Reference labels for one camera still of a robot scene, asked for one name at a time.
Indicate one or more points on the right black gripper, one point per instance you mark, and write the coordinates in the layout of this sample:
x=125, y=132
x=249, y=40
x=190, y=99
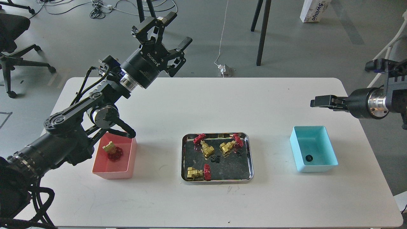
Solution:
x=356, y=103

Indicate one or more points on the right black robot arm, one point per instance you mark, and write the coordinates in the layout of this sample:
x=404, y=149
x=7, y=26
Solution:
x=373, y=102

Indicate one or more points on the brass valve bottom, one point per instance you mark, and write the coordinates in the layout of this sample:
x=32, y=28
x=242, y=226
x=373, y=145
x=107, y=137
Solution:
x=193, y=173

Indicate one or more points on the black gear by valve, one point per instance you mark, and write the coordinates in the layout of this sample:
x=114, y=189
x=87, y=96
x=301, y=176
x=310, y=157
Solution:
x=239, y=152

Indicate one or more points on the brass valve top right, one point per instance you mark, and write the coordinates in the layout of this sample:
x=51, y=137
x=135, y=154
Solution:
x=235, y=144

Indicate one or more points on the black office chair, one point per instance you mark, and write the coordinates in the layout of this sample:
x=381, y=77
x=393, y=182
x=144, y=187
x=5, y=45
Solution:
x=12, y=26

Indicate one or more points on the brass valve top left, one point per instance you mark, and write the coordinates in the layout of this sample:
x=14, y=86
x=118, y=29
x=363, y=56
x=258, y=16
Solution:
x=207, y=150

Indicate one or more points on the pink plastic box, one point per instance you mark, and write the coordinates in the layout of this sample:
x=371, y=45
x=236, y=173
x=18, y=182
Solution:
x=120, y=169

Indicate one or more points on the white cardboard box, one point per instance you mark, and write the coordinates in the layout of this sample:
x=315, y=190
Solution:
x=313, y=10

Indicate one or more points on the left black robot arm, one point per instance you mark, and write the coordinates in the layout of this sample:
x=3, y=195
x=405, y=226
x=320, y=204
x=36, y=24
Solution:
x=70, y=135

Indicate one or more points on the black table leg right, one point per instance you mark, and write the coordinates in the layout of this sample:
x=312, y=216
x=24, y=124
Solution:
x=263, y=27

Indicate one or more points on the light blue plastic box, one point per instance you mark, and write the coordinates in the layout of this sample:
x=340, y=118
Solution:
x=315, y=141

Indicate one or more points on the white chair base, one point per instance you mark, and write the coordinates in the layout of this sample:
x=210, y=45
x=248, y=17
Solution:
x=387, y=49

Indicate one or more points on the brass valve red handle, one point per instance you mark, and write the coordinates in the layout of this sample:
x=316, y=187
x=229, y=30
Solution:
x=113, y=152

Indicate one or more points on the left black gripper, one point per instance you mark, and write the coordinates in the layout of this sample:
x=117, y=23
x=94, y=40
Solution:
x=142, y=65

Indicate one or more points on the metal tray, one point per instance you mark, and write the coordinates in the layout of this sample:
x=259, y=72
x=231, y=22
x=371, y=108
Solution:
x=230, y=169

